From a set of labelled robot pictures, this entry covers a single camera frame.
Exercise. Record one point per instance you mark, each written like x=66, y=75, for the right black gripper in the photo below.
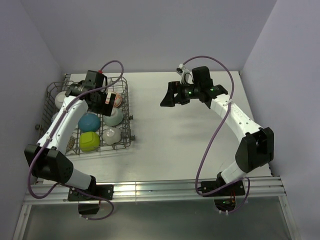
x=170, y=99

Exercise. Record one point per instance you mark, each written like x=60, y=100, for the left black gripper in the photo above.
x=104, y=109

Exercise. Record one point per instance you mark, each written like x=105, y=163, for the blue glazed bowl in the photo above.
x=89, y=123

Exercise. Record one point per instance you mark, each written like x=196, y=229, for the orange floral pattern bowl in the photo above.
x=118, y=100

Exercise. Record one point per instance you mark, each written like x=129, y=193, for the pale teal bowl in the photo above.
x=114, y=119

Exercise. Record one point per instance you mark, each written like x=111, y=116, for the small flower shaped dish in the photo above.
x=112, y=135

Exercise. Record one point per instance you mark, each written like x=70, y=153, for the plain white round bowl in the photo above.
x=59, y=99

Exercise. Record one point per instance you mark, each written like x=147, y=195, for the white square bowl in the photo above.
x=89, y=141

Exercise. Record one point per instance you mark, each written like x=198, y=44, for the brown geometric pattern bowl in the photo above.
x=70, y=144

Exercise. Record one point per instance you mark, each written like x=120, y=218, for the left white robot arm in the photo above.
x=46, y=158

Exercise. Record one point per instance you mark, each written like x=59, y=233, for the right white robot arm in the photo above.
x=256, y=144

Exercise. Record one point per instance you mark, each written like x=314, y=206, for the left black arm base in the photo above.
x=90, y=202

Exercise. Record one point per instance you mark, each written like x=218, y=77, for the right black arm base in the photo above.
x=218, y=188

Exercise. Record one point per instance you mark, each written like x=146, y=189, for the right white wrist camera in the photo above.
x=184, y=73

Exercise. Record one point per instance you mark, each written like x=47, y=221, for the grey wire dish rack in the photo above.
x=50, y=109

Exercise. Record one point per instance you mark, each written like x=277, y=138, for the aluminium mounting rail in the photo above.
x=170, y=190

